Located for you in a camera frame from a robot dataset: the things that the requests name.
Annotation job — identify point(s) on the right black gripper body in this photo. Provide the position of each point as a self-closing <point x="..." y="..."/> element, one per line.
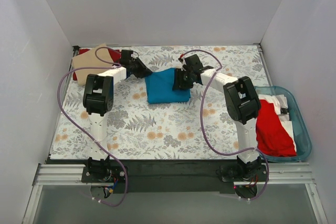
<point x="181" y="80"/>

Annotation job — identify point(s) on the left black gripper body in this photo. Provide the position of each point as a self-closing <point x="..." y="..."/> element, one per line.
<point x="142" y="69"/>

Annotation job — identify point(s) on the blue t shirt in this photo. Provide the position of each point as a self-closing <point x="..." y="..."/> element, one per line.
<point x="159" y="88"/>

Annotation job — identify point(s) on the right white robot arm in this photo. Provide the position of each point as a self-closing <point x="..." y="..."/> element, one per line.
<point x="242" y="103"/>

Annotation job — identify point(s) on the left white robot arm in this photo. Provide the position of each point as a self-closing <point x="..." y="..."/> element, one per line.
<point x="98" y="102"/>

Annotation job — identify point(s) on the folded dark red t shirt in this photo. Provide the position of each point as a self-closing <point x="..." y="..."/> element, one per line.
<point x="115" y="53"/>

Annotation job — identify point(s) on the folded beige t shirt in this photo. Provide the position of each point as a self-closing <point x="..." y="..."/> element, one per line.
<point x="89" y="61"/>

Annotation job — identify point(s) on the floral patterned table cloth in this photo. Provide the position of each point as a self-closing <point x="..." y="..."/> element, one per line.
<point x="139" y="130"/>

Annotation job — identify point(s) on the white t shirt in bin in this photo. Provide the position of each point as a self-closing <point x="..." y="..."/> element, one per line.
<point x="281" y="108"/>

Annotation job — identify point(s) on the red t shirt in bin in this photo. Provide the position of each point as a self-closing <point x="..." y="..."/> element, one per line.
<point x="273" y="139"/>

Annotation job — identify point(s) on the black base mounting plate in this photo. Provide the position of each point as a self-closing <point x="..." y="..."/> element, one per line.
<point x="158" y="176"/>

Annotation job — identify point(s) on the clear blue plastic bin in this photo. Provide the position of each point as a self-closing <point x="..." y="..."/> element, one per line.
<point x="300" y="133"/>

